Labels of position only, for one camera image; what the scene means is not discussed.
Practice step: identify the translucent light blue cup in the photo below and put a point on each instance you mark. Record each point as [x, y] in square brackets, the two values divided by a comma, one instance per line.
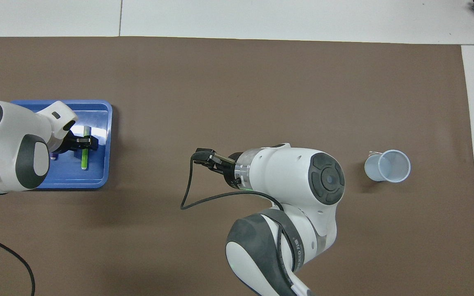
[375, 170]

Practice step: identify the blue plastic tray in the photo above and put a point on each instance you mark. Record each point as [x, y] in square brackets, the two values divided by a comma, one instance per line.
[97, 172]

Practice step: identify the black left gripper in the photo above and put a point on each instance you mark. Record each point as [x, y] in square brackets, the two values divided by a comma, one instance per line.
[68, 144]

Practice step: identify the brown table mat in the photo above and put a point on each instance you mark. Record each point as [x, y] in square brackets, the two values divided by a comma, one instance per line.
[237, 82]

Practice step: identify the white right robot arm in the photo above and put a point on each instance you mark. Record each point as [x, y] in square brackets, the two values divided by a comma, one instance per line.
[286, 172]

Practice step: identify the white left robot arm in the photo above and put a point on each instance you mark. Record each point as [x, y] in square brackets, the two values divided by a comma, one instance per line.
[10, 139]

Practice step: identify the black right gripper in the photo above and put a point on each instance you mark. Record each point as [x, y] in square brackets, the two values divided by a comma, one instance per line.
[228, 172]

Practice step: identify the green pen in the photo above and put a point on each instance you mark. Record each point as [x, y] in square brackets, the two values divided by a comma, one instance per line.
[84, 162]

